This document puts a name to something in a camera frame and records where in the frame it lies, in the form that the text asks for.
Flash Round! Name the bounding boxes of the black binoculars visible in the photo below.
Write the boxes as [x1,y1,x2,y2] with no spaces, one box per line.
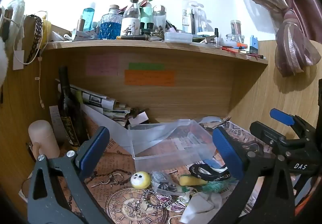
[140,22,155,36]

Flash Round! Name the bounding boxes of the blue spray bottle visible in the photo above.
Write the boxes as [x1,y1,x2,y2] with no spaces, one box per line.
[83,2,96,32]

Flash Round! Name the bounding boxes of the glass bottle with blue liquid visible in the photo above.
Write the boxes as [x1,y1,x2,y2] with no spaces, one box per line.
[98,4,123,40]

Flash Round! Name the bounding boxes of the orange pen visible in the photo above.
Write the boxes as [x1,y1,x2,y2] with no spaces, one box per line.
[221,46,243,53]

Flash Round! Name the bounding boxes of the black braided band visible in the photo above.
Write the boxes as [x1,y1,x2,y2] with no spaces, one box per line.
[24,15,43,63]

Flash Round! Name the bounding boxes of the glass jar with dark lid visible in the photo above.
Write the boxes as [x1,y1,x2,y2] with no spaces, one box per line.
[230,20,242,38]

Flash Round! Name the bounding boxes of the mauve curtain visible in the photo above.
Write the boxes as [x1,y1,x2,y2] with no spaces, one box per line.
[225,0,322,78]

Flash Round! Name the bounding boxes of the yellow hanging item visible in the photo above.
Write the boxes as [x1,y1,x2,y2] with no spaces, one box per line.
[41,20,52,47]

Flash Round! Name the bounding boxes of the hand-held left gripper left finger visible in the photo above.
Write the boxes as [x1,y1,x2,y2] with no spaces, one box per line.
[28,127,111,224]

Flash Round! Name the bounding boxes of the yellow plush ball with face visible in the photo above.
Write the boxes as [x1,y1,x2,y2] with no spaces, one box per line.
[131,171,152,189]

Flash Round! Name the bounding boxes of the black patterned headband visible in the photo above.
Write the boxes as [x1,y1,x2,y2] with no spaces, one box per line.
[189,163,232,181]

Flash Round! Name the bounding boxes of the dark wine bottle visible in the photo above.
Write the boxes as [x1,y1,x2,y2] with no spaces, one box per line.
[57,66,88,146]

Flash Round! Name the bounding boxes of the pink sticky note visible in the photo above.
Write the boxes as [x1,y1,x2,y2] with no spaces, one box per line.
[86,55,119,76]

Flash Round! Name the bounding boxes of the pink cylinder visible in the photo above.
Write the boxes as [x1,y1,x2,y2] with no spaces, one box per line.
[28,120,61,161]

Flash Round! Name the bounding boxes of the white plush toy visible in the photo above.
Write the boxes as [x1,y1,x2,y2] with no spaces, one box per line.
[0,0,26,88]

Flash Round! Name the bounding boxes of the green yarn bundle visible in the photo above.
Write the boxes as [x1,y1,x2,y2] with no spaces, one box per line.
[200,180,238,194]

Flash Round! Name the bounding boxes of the clear bottle with cork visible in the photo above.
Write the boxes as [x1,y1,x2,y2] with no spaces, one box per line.
[121,0,141,37]

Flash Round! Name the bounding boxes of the packaged toothbrushes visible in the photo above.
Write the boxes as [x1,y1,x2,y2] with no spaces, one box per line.
[182,0,208,34]

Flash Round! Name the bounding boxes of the beaded bracelet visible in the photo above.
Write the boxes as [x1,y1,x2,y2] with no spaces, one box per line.
[142,189,173,209]

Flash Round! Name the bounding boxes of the mint green bottle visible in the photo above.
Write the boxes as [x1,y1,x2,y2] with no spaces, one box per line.
[140,0,154,25]

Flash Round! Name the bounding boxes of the wooden shelf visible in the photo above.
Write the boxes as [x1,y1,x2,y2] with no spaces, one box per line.
[43,38,269,65]

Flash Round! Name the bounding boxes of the pile of papers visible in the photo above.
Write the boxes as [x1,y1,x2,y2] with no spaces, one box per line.
[56,79,149,127]

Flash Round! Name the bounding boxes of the small bag of dark beads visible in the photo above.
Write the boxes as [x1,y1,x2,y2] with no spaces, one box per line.
[150,171,185,196]

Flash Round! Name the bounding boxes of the vintage clock print paper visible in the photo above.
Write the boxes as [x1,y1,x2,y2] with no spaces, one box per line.
[19,116,267,224]

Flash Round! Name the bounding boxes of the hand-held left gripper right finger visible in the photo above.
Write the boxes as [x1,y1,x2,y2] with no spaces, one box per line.
[209,127,295,224]

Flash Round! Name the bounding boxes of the white crumpled tissue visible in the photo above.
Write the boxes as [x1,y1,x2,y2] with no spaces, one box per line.
[180,192,230,224]

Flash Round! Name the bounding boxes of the orange sticky note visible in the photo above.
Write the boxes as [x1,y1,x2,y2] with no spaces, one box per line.
[124,69,176,86]

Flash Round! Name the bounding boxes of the small blue box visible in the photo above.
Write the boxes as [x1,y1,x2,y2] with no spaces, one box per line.
[250,35,259,54]

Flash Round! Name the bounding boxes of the clear plastic box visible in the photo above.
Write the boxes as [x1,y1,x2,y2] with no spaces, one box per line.
[127,119,217,174]

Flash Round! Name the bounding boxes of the small clear lidded box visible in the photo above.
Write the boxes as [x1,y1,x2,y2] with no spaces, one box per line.
[164,32,193,44]

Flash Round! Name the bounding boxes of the green sticky note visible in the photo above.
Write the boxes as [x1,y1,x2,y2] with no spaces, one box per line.
[128,62,165,71]

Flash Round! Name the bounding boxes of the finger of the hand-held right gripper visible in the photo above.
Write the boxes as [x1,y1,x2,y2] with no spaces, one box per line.
[270,109,316,139]
[250,121,290,150]

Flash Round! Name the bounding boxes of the clear glass jar with lid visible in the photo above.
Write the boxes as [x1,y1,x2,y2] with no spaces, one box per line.
[152,5,167,30]

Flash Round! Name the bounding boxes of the small brown bottle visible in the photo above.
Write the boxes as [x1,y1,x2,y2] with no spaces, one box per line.
[77,15,86,32]

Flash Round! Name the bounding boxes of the white cable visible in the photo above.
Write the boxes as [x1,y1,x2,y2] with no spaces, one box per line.
[0,10,48,109]

